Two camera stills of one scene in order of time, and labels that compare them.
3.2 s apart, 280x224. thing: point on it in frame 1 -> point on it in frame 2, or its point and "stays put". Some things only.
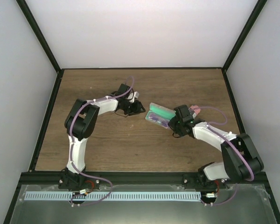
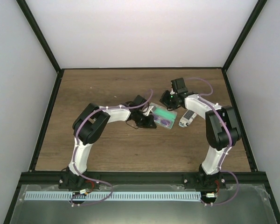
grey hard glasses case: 159,115 stays put
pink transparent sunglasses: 155,118 stays put
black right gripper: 171,123 -> 164,101
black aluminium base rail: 129,178 stays put
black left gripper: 136,109 -> 147,124
